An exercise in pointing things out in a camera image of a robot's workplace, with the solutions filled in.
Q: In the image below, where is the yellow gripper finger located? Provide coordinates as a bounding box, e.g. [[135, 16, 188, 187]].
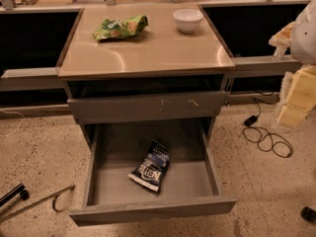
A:
[[269, 22, 294, 47], [276, 65, 316, 127]]

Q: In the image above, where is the blue chip bag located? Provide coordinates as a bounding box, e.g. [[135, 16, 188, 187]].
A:
[[128, 140, 170, 192]]

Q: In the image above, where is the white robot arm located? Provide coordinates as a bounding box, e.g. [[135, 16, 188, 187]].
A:
[[269, 0, 316, 127]]

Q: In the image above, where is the closed top drawer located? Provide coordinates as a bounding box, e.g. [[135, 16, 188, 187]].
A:
[[68, 91, 225, 123]]

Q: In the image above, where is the open middle drawer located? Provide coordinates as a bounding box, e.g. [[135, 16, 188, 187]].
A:
[[70, 118, 236, 226]]

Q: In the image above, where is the grey drawer cabinet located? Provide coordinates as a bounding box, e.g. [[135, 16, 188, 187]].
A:
[[55, 2, 238, 228]]

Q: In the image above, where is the green chip bag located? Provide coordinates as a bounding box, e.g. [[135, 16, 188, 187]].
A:
[[93, 15, 148, 40]]

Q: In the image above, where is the clear water bottle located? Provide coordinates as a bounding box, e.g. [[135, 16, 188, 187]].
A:
[[274, 46, 287, 60]]

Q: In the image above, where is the white bowl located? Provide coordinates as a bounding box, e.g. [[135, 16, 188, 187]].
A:
[[173, 9, 203, 34]]

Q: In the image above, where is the black wheel at right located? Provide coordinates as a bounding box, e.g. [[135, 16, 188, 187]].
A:
[[301, 206, 316, 222]]

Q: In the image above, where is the metal rod on floor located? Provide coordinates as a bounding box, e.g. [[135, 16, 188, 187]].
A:
[[0, 185, 75, 224]]

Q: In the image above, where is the black pole with wheel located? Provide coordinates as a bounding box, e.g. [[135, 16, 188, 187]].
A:
[[0, 184, 29, 207]]

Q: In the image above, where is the black cable with adapter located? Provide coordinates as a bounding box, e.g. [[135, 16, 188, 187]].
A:
[[242, 90, 294, 159]]

